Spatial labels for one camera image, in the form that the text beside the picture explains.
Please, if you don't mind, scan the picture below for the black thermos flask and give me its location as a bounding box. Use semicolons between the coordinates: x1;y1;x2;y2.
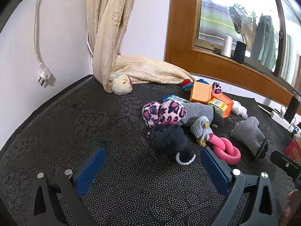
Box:
284;91;301;123

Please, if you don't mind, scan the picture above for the blue white labelled packet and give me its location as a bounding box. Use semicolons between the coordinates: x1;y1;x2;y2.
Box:
162;95;191;104

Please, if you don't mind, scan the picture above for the person's right hand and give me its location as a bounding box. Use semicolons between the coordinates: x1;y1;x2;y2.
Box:
280;189;301;226

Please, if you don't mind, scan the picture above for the grey sock with black toe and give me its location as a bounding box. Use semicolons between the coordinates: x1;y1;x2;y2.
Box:
180;102;226;128

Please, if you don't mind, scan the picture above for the black patterned table cloth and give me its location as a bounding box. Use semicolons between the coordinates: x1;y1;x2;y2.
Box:
0;74;301;226

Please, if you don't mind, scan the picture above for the red cardboard box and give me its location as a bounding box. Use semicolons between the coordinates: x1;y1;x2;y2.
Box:
284;138;301;165

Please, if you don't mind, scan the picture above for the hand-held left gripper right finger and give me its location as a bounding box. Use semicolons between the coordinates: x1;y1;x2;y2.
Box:
200;147;281;226

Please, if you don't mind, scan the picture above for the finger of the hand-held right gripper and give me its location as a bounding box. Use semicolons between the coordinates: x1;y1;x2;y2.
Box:
270;151;301;189

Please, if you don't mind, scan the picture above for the crumpled white plastic bag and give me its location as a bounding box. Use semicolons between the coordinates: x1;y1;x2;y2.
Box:
232;100;248;119

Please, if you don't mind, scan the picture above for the black thread spool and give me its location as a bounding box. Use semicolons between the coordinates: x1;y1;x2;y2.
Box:
232;41;247;64

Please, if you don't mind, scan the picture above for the white power strip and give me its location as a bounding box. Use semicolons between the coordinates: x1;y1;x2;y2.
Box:
257;105;294;130

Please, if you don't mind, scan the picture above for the orange lined box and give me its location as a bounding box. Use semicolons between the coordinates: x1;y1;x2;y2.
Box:
189;81;213;104

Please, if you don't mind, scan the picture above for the white thread spool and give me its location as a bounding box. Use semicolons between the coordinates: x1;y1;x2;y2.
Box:
220;35;232;57

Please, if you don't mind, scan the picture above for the grey sock with striped cuff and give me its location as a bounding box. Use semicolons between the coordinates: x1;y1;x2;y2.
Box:
231;116;269;160

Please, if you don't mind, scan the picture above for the small grey yellow sock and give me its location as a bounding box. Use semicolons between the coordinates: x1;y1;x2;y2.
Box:
190;116;213;146

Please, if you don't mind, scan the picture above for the pink knotted toy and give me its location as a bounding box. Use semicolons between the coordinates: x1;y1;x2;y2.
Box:
207;134;241;165

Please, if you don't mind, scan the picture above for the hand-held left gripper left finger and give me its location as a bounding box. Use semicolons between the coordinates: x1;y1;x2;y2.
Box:
27;147;107;226

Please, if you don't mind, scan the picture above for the white power cord with plug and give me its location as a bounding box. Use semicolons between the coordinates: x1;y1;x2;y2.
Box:
34;0;52;87

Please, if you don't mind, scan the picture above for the hanging grey-green garment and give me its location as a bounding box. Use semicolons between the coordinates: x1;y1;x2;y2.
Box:
250;14;277;72

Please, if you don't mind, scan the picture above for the yellow green box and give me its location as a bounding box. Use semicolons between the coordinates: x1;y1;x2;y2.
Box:
207;98;228;117

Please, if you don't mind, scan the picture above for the large pink leopard sock pair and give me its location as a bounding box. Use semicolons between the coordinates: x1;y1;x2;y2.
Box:
142;99;187;128

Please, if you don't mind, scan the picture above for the white plush doll head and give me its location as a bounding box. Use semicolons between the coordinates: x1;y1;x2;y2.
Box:
110;74;134;95

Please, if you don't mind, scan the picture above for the black fuzzy sock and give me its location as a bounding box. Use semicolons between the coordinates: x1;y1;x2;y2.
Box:
147;124;196;166

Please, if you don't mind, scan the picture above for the small pink leopard sock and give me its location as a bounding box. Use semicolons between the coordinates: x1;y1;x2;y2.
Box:
212;82;223;95

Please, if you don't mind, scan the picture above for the plain orange box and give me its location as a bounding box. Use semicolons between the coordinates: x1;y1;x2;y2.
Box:
210;94;234;118

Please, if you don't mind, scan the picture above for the cream patterned curtain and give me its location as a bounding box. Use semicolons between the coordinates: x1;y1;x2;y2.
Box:
86;0;195;93

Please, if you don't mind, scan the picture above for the hanging patterned garment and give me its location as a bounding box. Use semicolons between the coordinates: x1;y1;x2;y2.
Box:
229;3;257;45

